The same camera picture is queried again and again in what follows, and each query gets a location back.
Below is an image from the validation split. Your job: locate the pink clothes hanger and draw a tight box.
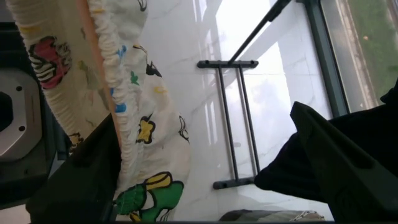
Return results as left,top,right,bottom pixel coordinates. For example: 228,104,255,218
76,0,123,147

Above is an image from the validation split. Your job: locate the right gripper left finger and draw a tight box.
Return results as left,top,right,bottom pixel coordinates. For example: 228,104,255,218
25,113,123,222

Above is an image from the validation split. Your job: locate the black clothes rack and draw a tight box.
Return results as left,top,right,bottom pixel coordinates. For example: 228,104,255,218
197,0,293,190

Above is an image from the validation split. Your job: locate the cream printed garment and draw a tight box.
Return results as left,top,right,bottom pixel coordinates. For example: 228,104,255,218
5,0,192,222

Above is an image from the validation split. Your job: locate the white laundry basket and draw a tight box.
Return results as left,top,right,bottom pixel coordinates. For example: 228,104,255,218
219,208,326,222

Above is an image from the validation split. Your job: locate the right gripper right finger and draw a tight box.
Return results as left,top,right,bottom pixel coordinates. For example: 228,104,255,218
289,101,398,222

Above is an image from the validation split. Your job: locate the black garment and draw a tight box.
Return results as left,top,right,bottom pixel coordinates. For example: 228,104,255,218
254,79,398,203

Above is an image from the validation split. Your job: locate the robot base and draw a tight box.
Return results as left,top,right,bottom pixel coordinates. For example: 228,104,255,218
0,21,73,210

